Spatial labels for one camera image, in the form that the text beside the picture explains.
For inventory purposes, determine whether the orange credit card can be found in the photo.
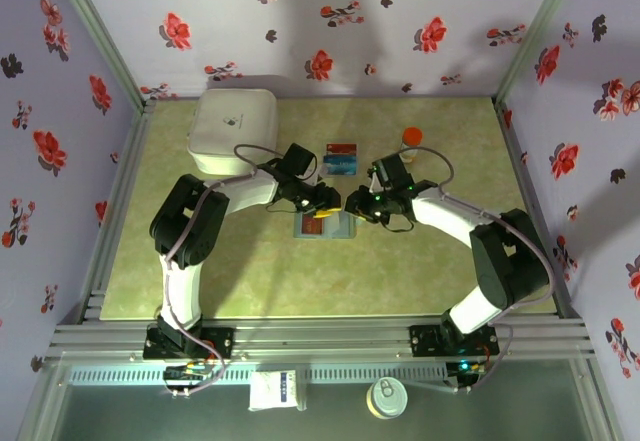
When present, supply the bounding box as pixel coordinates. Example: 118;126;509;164
298;213;326;238

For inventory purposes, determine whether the grey card holder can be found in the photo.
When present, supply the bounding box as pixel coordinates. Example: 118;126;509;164
292;210;359;240

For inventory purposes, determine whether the blue credit card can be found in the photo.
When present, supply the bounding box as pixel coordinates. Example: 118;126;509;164
323;154;361;177

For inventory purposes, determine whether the orange capped small bottle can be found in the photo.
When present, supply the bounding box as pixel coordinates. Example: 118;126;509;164
399;127;425;164

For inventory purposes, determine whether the white zip case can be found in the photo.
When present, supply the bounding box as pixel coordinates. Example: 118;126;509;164
186;88;280;176

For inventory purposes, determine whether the white paper packet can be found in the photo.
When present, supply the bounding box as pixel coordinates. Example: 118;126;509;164
248;369;300;412

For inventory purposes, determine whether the silver tin can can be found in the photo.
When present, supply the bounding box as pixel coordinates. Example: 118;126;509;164
364;376;409;420

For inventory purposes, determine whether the grey right arm cable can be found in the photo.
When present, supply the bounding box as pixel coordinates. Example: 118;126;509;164
398;146;556;395

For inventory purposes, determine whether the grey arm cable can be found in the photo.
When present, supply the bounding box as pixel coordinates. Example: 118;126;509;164
162;143;282;397
398;146;556;395

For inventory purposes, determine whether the aluminium front frame rail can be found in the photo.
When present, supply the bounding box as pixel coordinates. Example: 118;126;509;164
44;315;599;363

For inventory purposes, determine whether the aluminium right side rail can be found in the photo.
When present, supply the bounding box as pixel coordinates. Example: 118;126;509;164
492;98;584;320

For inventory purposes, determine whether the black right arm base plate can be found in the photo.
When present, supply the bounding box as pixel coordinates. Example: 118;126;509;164
408;323;500;358

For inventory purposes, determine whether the grey left arm cable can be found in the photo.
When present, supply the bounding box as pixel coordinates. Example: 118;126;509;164
162;143;282;397

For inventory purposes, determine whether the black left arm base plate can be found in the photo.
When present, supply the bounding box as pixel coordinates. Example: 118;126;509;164
143;324;236;361

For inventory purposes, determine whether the slotted grey cable duct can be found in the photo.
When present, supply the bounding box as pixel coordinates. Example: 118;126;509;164
67;364;449;386

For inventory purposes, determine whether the aluminium left side rail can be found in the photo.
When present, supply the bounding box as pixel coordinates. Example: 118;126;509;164
79;99;157;323

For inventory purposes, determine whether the aluminium right corner post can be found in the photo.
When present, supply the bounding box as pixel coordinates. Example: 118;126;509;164
494;0;589;107

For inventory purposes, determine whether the aluminium corner post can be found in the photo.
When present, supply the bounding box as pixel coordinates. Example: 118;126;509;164
494;0;589;107
47;0;154;112

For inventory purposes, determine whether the aluminium left corner post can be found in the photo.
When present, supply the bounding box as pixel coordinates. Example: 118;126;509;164
47;0;154;112

